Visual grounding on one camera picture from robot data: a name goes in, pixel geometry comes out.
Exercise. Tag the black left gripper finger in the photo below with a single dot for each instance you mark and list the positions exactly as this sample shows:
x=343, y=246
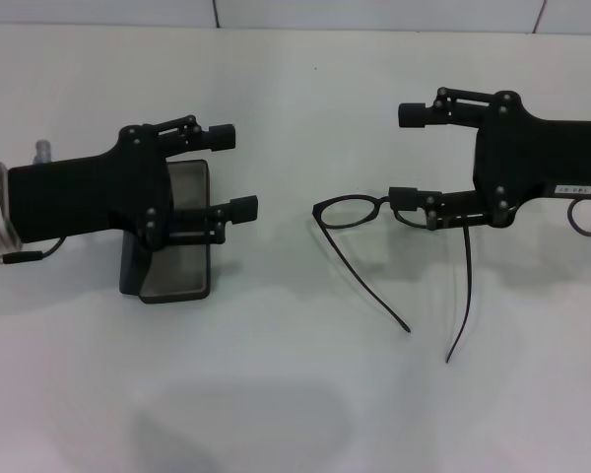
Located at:
x=221, y=138
x=243, y=208

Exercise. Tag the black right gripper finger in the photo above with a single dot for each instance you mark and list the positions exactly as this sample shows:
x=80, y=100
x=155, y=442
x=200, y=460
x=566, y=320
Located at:
x=413, y=114
x=406, y=198

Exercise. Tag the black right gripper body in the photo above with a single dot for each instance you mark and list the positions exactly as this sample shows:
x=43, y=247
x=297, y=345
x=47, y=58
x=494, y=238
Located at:
x=532, y=153

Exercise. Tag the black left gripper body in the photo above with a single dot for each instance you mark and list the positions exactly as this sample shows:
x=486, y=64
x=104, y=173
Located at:
x=84, y=197

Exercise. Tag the black thin-frame glasses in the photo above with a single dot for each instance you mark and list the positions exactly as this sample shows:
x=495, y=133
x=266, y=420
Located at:
x=317, y=211

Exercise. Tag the black glasses case grey lining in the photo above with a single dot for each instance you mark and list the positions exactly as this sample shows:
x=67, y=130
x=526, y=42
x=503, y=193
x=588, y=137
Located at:
x=177, y=278

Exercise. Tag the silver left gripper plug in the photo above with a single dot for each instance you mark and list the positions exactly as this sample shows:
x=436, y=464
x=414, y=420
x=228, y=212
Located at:
x=42, y=152

